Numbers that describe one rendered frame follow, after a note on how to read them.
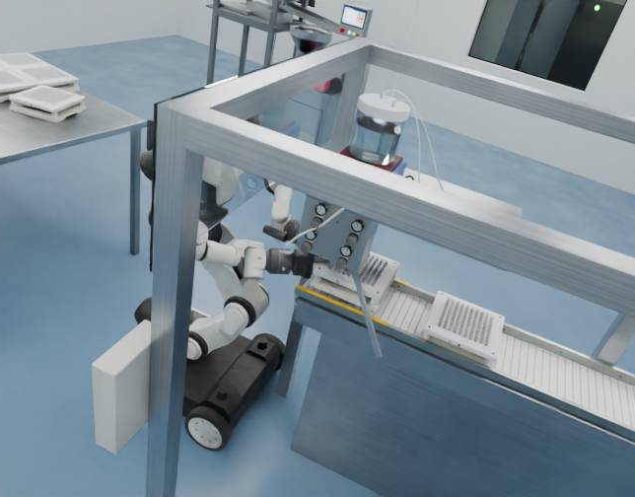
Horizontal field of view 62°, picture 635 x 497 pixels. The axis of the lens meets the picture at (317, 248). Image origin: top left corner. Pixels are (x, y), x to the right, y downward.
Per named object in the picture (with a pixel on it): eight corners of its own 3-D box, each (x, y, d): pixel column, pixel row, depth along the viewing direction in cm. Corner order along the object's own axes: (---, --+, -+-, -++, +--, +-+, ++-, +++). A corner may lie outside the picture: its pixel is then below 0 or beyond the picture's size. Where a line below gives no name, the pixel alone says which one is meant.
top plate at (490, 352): (421, 331, 171) (423, 327, 170) (436, 294, 191) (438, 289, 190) (495, 363, 165) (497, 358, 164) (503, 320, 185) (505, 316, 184)
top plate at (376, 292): (398, 266, 192) (400, 262, 191) (379, 302, 172) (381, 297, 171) (337, 243, 198) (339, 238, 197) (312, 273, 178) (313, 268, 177)
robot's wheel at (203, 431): (178, 431, 221) (191, 405, 209) (185, 422, 225) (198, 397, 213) (217, 459, 219) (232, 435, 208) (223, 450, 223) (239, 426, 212)
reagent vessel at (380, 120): (338, 155, 156) (353, 93, 146) (355, 141, 169) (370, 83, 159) (387, 172, 153) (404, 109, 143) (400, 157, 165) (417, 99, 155)
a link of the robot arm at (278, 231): (304, 238, 204) (279, 227, 208) (304, 217, 197) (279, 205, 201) (287, 254, 197) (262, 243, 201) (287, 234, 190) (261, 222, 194)
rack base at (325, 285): (394, 277, 195) (396, 272, 193) (375, 313, 175) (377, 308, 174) (334, 253, 200) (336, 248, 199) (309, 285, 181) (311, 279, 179)
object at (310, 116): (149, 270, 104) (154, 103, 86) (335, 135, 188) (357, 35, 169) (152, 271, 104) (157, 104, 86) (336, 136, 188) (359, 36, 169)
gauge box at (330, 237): (295, 247, 169) (306, 192, 158) (308, 234, 178) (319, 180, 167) (357, 272, 164) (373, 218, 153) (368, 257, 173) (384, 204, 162)
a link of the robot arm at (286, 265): (312, 240, 182) (278, 238, 179) (317, 255, 174) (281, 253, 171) (307, 269, 189) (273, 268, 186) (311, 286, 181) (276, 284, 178)
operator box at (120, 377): (94, 443, 121) (90, 363, 107) (142, 394, 135) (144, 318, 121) (115, 455, 119) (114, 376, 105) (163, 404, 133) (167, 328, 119)
